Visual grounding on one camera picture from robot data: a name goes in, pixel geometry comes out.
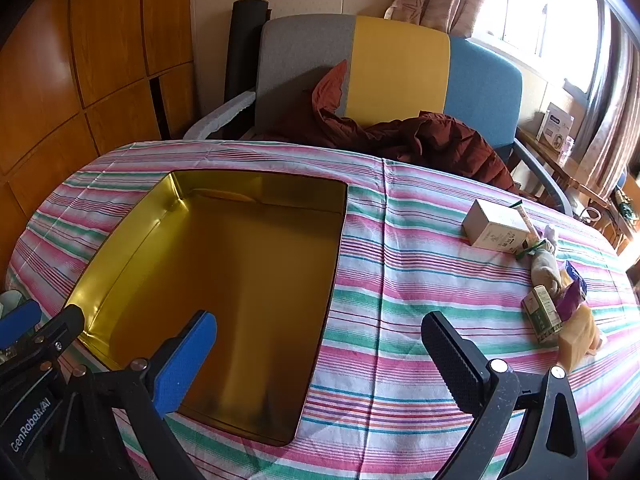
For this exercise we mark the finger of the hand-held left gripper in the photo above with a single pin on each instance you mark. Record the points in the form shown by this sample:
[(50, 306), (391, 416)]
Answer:
[(20, 320), (60, 330)]

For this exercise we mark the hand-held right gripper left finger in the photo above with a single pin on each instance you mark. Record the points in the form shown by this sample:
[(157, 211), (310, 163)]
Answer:
[(186, 360)]

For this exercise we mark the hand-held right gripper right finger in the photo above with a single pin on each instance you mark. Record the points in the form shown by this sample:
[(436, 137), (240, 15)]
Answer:
[(452, 360)]

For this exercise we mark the small green white box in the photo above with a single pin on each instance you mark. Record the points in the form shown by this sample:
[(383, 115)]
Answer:
[(542, 315)]

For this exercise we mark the gold rectangular tin box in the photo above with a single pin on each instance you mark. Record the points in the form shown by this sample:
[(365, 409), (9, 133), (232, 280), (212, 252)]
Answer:
[(240, 270)]

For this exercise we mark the purple snack packet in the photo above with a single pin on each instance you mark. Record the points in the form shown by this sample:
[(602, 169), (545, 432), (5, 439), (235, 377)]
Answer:
[(572, 295)]

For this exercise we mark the green-ended cracker packet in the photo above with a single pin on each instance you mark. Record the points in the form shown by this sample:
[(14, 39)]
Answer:
[(531, 246)]

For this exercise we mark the white cardboard box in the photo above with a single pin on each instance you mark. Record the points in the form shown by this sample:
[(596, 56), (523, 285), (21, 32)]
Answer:
[(492, 225)]

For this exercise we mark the pink green striped tablecloth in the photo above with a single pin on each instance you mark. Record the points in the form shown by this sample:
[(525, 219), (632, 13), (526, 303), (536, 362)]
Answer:
[(410, 270)]

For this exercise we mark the maroon padded jacket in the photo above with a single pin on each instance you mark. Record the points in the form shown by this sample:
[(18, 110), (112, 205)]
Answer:
[(430, 145)]

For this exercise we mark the wooden side table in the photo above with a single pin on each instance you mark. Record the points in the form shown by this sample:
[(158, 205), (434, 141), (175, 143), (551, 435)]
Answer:
[(555, 160)]

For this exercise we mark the small pink container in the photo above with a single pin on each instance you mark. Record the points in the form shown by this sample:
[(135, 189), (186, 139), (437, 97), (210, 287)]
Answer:
[(567, 149)]

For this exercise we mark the white printed product box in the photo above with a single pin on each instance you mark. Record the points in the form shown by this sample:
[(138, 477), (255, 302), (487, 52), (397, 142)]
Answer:
[(556, 125)]

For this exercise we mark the wooden panel cabinet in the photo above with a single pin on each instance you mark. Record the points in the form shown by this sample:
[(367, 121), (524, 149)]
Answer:
[(75, 60)]

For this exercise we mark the striped beige curtain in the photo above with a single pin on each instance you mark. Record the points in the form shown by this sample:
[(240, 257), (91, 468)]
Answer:
[(610, 120)]

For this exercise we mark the grey yellow blue armchair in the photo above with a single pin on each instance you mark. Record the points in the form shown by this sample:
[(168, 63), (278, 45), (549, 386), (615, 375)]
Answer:
[(395, 70)]

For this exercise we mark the black rolled mat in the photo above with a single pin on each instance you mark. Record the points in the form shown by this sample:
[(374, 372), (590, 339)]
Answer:
[(240, 50)]

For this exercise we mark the bright window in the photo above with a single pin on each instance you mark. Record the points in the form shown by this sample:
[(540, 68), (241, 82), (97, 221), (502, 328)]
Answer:
[(545, 10)]

